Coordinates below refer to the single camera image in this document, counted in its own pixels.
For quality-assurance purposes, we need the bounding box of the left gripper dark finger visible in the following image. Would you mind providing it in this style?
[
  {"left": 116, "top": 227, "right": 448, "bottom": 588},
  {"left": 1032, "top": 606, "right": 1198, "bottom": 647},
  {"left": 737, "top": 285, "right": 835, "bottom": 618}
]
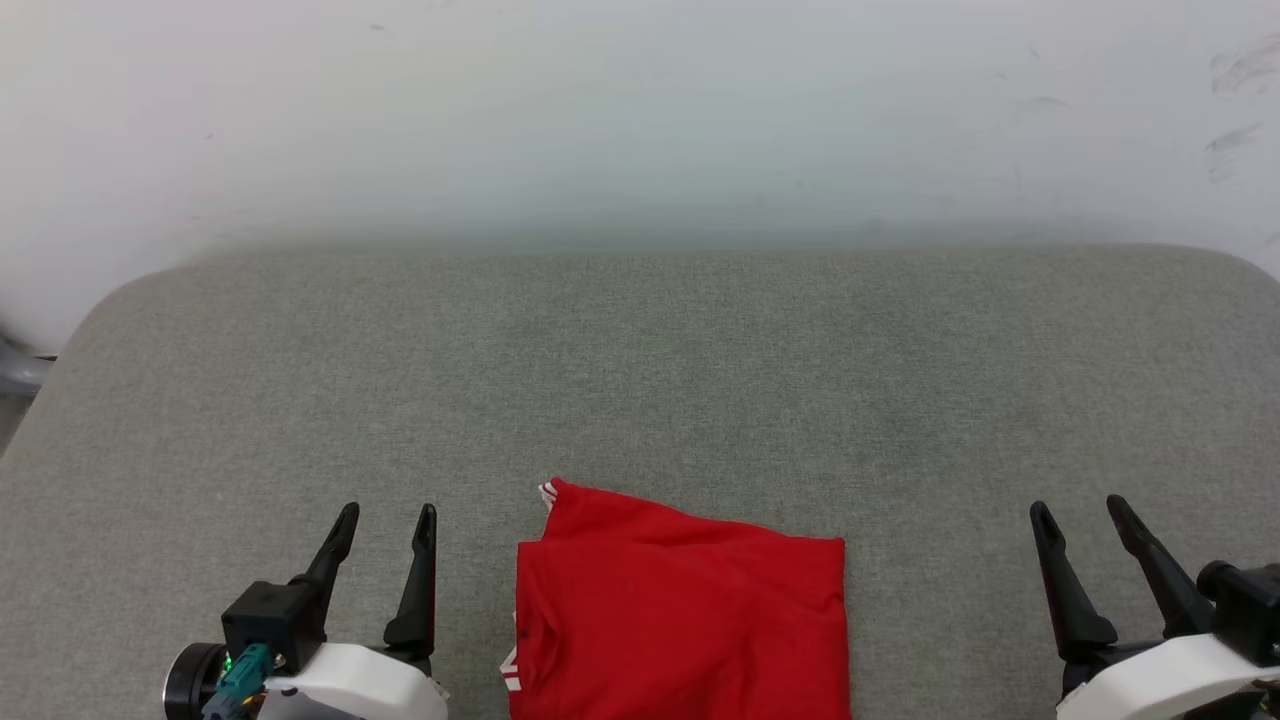
[
  {"left": 288, "top": 502, "right": 361, "bottom": 606},
  {"left": 383, "top": 503, "right": 439, "bottom": 663}
]

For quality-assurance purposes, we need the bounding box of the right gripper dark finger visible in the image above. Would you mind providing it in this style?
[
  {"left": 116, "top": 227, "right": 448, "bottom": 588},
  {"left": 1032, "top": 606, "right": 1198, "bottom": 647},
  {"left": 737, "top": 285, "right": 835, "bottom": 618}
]
[
  {"left": 1029, "top": 501, "right": 1120, "bottom": 663},
  {"left": 1105, "top": 494, "right": 1217, "bottom": 641}
]

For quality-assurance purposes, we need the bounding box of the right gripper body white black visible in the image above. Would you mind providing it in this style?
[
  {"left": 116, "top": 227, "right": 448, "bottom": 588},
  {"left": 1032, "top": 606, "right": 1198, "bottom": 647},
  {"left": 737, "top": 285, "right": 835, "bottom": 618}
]
[{"left": 1055, "top": 634, "right": 1280, "bottom": 720}]

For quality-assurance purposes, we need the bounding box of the teal cable connector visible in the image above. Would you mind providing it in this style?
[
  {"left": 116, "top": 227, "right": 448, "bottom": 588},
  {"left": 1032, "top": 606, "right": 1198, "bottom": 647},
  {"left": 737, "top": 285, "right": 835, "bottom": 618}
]
[{"left": 201, "top": 643, "right": 275, "bottom": 720}]

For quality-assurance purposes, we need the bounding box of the grey plastic object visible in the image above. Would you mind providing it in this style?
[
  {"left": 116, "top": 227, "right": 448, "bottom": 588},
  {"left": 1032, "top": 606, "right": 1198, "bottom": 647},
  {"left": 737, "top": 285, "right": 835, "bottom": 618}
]
[{"left": 0, "top": 330, "right": 59, "bottom": 399}]

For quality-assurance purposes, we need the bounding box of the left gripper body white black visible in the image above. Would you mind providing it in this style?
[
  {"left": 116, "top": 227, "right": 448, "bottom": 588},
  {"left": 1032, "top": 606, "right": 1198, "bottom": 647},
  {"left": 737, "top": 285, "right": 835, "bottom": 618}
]
[{"left": 163, "top": 640, "right": 450, "bottom": 720}]

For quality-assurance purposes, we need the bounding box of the red jersey with white sleeves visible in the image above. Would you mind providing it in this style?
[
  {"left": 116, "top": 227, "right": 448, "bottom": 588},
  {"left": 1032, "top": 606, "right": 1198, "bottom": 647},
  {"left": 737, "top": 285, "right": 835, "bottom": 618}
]
[{"left": 498, "top": 477, "right": 854, "bottom": 720}]

